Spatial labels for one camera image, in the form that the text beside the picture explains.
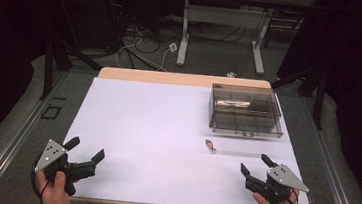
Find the white-legged background table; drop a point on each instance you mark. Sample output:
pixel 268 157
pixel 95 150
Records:
pixel 224 17

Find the black metal stand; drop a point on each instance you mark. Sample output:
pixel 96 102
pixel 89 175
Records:
pixel 49 69
pixel 318 95

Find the clear plastic drawer box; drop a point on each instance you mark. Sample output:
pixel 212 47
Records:
pixel 246 120

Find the black floor hatch frame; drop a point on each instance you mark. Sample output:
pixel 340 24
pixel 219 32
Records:
pixel 50 112

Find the small colourful fish-shaped item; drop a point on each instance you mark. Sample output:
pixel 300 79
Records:
pixel 210 145

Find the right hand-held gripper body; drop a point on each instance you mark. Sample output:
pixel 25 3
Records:
pixel 286 179

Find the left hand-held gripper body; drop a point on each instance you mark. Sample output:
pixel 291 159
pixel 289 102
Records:
pixel 51 152

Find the shiny copper-coloured wrapped item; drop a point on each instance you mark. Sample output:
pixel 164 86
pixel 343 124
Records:
pixel 232 103

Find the aluminium floor rail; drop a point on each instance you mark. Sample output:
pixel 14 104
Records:
pixel 335 183
pixel 14 139

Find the white table mat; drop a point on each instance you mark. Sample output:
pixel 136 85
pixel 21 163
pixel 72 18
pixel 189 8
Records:
pixel 153 129

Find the person's left hand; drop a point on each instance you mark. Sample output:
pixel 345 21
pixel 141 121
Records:
pixel 54 195

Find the white power strip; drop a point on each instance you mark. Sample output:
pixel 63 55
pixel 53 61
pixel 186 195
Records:
pixel 173 47

